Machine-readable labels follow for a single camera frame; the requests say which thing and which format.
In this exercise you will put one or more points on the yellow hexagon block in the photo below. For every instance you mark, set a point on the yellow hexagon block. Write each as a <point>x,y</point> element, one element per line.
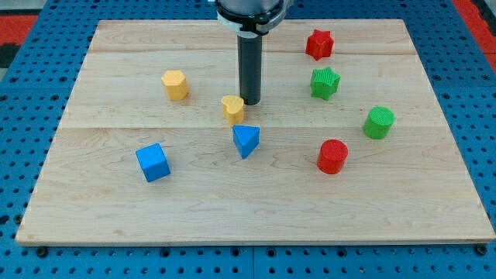
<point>175,85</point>

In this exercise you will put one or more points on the blue triangle block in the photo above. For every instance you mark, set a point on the blue triangle block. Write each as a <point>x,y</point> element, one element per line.
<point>246,139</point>

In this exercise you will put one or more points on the red star block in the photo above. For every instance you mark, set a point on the red star block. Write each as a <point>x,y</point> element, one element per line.
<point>320,44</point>

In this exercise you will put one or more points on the green star block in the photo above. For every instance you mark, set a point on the green star block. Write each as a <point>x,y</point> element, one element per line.
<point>324,83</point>

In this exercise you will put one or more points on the yellow heart block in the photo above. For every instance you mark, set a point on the yellow heart block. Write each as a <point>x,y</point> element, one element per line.
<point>233,109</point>

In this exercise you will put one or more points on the green cylinder block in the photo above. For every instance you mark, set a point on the green cylinder block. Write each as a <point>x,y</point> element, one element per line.
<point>378,123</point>

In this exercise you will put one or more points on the red cylinder block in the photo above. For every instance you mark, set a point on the red cylinder block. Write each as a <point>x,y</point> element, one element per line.
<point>332,156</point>

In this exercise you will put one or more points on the blue cube block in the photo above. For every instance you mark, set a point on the blue cube block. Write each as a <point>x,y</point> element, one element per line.
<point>153,162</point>

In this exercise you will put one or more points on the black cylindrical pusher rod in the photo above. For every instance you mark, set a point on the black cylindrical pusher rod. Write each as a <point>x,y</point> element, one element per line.
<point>249,61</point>

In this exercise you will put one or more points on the light wooden board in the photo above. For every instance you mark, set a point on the light wooden board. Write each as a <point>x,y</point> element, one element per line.
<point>411,187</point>

